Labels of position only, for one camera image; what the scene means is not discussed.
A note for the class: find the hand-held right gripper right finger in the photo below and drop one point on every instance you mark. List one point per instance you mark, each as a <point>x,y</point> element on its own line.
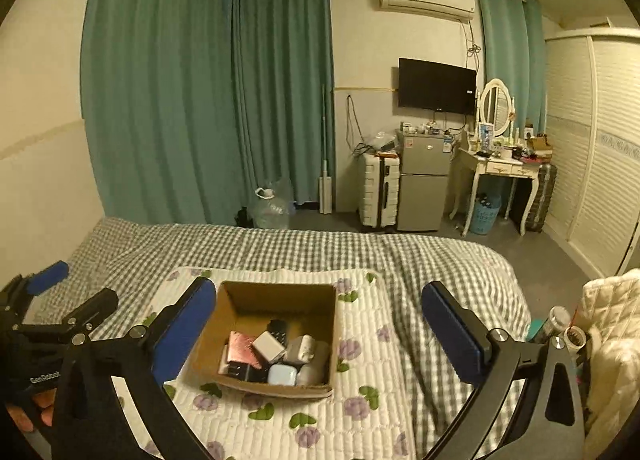
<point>452,335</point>

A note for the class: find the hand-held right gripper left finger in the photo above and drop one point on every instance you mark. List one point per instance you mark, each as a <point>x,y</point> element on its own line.
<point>182,335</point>

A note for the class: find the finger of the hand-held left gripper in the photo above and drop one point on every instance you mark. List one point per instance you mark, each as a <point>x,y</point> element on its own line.
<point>47,277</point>
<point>97,302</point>

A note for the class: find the cardboard box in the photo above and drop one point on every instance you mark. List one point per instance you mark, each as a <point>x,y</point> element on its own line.
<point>206,347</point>

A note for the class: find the pink case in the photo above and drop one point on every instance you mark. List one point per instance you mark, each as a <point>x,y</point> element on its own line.
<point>240,347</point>

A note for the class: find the white power adapter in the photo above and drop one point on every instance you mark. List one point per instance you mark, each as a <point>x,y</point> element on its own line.
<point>267,346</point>

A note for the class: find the black remote control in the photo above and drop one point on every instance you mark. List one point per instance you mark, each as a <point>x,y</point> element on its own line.
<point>277,329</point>

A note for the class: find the light blue earbuds case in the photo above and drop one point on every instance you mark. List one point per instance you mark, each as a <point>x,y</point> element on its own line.
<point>283,375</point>

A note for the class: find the white cylindrical device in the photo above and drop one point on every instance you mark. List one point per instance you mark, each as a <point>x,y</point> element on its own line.
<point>314,371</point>

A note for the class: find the person's left hand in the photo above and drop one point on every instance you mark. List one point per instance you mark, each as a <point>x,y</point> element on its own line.
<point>42,399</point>

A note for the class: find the grey checked blanket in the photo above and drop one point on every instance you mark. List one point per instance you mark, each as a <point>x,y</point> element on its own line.
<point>425,260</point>

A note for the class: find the teal container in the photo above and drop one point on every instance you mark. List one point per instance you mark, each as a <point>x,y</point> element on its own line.
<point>536,330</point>

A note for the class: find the floral quilted mat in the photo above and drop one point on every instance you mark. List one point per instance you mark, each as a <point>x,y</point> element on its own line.
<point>360,380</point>

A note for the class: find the paper cup with lid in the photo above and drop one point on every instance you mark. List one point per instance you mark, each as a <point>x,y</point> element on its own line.
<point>557,320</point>

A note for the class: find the blue basket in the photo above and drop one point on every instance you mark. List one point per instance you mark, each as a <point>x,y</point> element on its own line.
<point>485,217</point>

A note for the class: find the open paper cup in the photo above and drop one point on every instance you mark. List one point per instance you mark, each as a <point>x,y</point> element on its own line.
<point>575,337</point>

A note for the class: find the silver fridge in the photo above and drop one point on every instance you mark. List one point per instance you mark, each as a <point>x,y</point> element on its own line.
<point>422,190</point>

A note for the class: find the clear water jug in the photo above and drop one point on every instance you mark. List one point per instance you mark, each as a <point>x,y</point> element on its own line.
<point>270,212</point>

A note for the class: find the white suitcase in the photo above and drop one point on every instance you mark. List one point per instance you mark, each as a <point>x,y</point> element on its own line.
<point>372,190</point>

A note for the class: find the white quilted jacket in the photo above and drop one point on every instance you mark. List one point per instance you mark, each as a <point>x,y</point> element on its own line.
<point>615,300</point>

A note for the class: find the dark checked suitcase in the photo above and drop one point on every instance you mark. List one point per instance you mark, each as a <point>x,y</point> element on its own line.
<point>542,195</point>

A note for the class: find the white vanity table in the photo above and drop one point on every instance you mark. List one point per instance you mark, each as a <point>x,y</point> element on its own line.
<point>500,167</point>

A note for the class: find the white mop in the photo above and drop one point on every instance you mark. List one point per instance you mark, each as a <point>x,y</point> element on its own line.
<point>325,190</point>

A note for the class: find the clear plastic bag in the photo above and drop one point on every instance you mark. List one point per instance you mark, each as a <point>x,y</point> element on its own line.
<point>381,141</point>

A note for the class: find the small brown box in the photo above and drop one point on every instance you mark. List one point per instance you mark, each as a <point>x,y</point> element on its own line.
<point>540,143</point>

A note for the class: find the wide green curtain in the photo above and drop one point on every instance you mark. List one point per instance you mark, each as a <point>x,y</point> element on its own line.
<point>160,90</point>

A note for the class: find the white oval mirror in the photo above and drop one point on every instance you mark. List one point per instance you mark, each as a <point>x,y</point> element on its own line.
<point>495,102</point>

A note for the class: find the white slatted wardrobe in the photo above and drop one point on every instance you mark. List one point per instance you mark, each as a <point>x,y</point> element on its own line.
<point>600,140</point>

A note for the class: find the narrow green curtain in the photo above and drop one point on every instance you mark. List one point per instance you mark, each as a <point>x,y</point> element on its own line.
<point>280,90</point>

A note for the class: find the green curtain beside wardrobe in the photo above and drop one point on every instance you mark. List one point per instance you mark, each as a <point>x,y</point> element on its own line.
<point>500,40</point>

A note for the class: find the small photo frame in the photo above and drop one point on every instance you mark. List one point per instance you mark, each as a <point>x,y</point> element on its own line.
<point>486,132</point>

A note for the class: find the black wall television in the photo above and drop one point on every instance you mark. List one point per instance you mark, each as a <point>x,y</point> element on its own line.
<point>435,87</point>

